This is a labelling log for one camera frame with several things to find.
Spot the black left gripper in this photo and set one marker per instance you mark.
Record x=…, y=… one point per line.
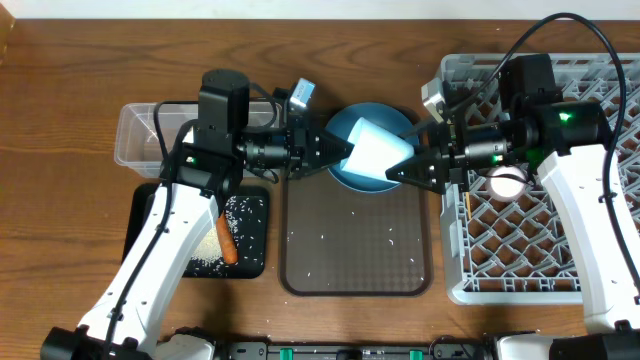
x=306, y=132

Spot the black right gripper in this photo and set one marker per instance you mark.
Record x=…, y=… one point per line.
x=445, y=158

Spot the light blue plastic cup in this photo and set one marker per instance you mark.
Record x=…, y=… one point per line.
x=375, y=150

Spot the dark blue plate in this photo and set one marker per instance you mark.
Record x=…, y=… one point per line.
x=382, y=115

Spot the wooden chopstick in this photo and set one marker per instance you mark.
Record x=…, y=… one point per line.
x=469, y=208

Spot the pink plastic cup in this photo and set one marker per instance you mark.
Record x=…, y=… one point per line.
x=505, y=184

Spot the orange carrot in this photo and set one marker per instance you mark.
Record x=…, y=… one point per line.
x=226, y=241

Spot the pile of white rice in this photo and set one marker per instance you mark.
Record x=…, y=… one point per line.
x=218, y=251

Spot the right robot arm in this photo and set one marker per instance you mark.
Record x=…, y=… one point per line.
x=571, y=149

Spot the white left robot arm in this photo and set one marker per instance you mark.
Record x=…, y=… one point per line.
x=199, y=173

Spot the grey dishwasher rack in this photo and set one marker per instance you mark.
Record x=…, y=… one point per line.
x=515, y=253

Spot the clear plastic waste bin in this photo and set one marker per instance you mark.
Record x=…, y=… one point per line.
x=136, y=143

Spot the brown serving tray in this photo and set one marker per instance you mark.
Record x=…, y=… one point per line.
x=340, y=242

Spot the black plastic tray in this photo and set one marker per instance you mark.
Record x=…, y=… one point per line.
x=247, y=215

